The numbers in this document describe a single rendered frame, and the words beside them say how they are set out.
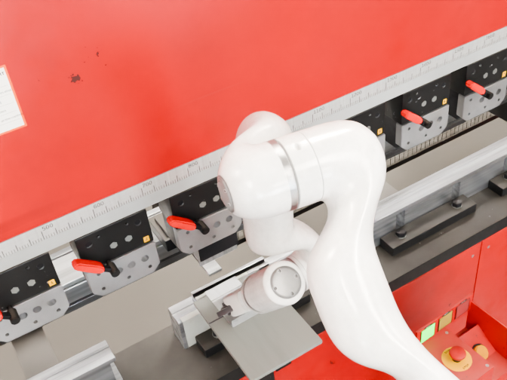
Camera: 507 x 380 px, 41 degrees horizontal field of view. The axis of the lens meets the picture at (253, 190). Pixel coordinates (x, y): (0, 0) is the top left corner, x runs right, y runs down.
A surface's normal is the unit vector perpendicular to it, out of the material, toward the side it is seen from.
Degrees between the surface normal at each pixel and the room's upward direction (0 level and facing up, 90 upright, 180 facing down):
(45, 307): 90
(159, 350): 0
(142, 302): 0
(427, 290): 90
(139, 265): 90
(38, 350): 0
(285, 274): 39
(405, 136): 90
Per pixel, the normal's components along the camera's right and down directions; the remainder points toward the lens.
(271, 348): -0.09, -0.77
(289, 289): 0.30, -0.24
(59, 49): 0.52, 0.51
